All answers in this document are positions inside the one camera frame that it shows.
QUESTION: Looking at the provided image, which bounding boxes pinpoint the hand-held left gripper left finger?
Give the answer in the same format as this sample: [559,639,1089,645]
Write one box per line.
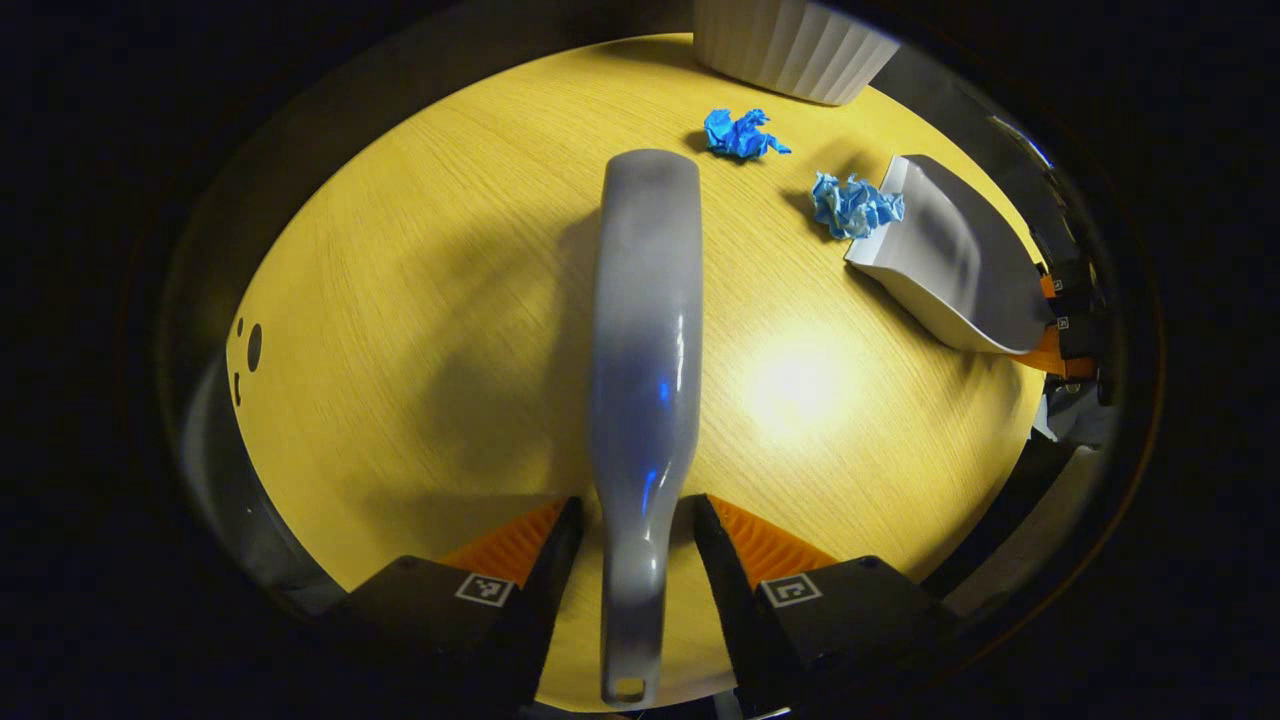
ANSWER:
[318,495,587,720]

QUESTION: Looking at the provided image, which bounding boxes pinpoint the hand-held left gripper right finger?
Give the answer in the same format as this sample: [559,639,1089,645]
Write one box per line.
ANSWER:
[693,492,959,720]

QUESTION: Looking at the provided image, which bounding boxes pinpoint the grey plastic dustpan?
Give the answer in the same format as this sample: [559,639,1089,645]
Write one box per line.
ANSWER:
[844,154,1057,357]

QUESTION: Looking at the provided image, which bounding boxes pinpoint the blue paper ball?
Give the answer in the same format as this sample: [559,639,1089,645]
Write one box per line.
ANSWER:
[702,107,793,162]
[809,171,907,242]

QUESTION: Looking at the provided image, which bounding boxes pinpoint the white ribbed garbage bin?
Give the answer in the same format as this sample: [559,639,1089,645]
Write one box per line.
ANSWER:
[692,0,903,107]

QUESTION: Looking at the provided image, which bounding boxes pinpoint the wooden desktop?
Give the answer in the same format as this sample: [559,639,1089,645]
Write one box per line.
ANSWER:
[225,32,1049,713]

